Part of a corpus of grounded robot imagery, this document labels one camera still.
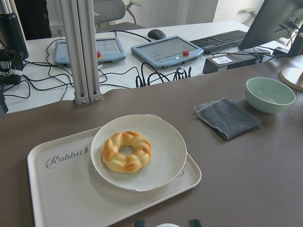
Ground left teach pendant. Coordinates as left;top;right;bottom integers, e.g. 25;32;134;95
54;37;126;67

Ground round wooden coaster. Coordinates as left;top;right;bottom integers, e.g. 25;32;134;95
279;68;303;91

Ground black box with label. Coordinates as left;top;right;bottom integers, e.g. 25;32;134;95
203;54;257;74

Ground braided ring donut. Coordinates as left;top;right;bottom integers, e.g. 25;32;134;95
102;131;152;173

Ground black keyboard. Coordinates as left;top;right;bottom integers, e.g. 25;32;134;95
191;30;247;53

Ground green ceramic bowl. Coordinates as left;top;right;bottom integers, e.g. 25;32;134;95
245;77;296;114

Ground cream serving tray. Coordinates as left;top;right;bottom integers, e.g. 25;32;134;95
27;127;201;227

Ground black office chair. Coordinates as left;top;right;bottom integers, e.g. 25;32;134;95
93;0;145;33

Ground grey folded cloth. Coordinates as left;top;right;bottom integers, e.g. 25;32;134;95
196;98;261;140

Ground white round plate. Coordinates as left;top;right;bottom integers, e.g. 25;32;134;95
91;114;187;192

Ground right teach pendant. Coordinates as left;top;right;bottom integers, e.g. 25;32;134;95
131;36;204;69

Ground teach pendant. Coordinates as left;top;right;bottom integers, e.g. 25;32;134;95
131;36;204;69
54;37;126;67

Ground aluminium frame post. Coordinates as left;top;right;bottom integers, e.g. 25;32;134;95
60;0;101;105

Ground black monitor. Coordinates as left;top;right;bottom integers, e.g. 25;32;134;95
239;0;303;57

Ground black computer mouse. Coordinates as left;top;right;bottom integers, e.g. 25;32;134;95
147;29;166;40

